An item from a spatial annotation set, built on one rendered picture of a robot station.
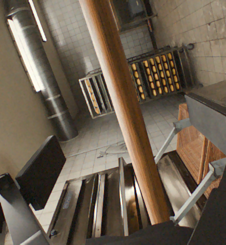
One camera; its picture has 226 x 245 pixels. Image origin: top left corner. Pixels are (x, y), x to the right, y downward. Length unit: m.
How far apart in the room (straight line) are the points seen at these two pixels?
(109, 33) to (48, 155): 0.13
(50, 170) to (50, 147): 0.02
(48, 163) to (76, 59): 5.14
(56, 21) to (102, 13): 5.28
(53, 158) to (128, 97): 0.10
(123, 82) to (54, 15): 5.35
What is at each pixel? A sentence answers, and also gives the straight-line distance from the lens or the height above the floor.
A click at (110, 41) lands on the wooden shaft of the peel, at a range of 0.20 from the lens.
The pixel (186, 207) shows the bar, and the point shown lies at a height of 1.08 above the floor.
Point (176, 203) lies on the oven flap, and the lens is 1.51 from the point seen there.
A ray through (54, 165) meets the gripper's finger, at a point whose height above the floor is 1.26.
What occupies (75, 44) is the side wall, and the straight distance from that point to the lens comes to 5.30.
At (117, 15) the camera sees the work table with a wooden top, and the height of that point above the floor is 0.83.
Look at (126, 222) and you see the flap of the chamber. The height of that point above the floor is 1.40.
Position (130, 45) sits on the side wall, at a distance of 5.21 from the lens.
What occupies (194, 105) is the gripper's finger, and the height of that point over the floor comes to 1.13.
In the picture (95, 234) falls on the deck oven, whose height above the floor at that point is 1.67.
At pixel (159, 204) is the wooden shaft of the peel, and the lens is 0.29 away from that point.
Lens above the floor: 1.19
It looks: 6 degrees up
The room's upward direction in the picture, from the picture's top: 107 degrees counter-clockwise
